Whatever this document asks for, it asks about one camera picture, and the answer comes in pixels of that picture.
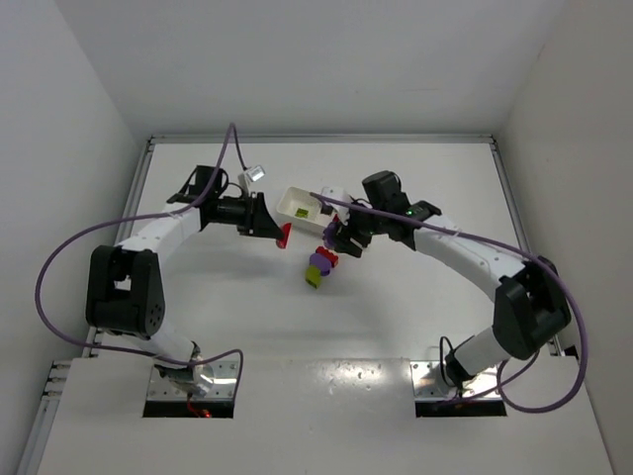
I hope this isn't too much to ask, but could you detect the red half-round lego brick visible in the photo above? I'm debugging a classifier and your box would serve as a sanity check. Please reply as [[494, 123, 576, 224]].
[[276, 223, 292, 249]]

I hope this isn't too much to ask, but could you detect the light purple round lego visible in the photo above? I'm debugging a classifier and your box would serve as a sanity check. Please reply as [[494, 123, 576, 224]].
[[309, 252, 332, 276]]

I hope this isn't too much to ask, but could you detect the white three-compartment tray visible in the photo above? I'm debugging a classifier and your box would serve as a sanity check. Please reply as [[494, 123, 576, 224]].
[[276, 187, 349, 235]]

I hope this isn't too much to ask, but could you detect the lime green lego plate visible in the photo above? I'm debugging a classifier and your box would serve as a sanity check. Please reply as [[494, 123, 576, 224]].
[[305, 265, 322, 289]]

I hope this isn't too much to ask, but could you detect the purple curved lego brick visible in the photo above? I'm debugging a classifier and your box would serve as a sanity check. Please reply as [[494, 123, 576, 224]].
[[323, 221, 338, 240]]

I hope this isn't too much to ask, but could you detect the red rectangular lego brick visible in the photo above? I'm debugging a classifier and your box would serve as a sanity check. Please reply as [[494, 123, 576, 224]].
[[316, 246, 339, 268]]

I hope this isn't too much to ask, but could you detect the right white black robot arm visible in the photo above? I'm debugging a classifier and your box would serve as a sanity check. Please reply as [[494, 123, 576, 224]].
[[318, 170, 572, 388]]

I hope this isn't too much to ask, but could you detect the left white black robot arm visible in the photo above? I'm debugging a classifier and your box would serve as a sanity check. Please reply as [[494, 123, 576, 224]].
[[86, 165, 285, 392]]

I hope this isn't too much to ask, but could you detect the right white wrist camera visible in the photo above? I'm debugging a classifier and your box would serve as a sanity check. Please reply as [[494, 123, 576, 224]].
[[319, 186, 353, 224]]

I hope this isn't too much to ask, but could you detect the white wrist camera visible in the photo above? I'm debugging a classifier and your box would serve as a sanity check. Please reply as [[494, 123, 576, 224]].
[[319, 186, 353, 224], [237, 165, 265, 195]]

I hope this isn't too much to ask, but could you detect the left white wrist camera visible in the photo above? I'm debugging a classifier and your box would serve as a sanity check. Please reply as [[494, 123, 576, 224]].
[[237, 165, 265, 195]]

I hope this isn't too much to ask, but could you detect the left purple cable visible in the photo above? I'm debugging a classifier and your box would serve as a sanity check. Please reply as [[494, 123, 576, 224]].
[[34, 122, 244, 392]]

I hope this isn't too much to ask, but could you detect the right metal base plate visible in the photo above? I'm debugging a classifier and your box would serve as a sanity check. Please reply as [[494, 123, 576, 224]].
[[410, 359, 504, 403]]

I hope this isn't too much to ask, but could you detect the metal base plate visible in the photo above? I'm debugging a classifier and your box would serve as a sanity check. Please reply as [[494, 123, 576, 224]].
[[146, 360, 240, 403], [410, 359, 504, 403]]

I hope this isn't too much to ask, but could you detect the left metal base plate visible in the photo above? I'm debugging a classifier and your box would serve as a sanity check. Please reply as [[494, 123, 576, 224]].
[[146, 360, 240, 403]]

